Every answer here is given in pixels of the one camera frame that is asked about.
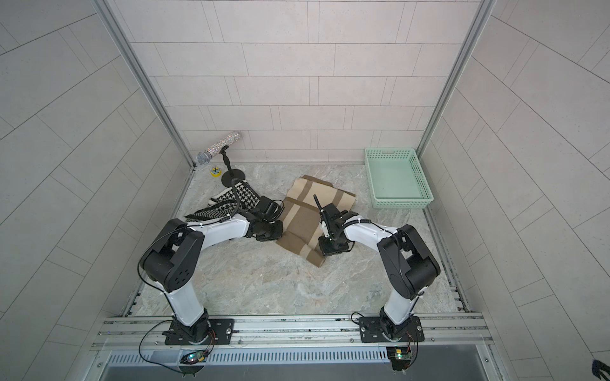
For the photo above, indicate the right green circuit board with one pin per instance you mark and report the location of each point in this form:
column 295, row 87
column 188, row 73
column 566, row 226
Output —
column 400, row 357

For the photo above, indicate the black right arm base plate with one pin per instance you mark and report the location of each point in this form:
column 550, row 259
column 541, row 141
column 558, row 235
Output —
column 381, row 330

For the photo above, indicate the aluminium mounting rail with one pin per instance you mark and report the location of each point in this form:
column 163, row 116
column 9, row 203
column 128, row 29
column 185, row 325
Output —
column 291, row 331

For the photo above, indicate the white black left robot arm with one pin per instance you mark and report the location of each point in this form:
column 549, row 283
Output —
column 171, row 260

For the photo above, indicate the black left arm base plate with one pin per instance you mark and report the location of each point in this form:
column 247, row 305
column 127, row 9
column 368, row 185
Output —
column 208, row 331

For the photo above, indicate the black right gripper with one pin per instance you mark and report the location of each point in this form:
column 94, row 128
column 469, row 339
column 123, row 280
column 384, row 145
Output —
column 325, row 249

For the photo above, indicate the left green circuit board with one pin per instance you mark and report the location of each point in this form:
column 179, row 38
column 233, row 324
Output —
column 194, row 357

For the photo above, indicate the glittery silver microphone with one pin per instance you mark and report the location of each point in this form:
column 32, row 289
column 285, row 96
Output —
column 205, row 156

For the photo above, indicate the black round microphone stand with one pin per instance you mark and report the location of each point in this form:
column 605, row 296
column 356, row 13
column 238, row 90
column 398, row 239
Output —
column 231, row 174

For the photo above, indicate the black white houndstooth scarf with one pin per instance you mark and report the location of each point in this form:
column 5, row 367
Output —
column 241, row 197

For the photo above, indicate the green circuit board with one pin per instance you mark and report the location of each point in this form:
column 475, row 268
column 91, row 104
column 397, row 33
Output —
column 400, row 357
column 194, row 357

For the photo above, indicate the mint green plastic basket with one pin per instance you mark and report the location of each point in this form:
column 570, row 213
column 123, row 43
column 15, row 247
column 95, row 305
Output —
column 396, row 179

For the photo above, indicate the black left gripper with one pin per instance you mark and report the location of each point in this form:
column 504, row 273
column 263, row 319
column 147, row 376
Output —
column 277, row 234

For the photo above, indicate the brown beige plaid scarf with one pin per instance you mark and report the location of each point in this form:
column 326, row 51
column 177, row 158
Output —
column 301, row 218

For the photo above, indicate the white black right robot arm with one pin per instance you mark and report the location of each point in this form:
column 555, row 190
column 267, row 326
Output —
column 409, row 264

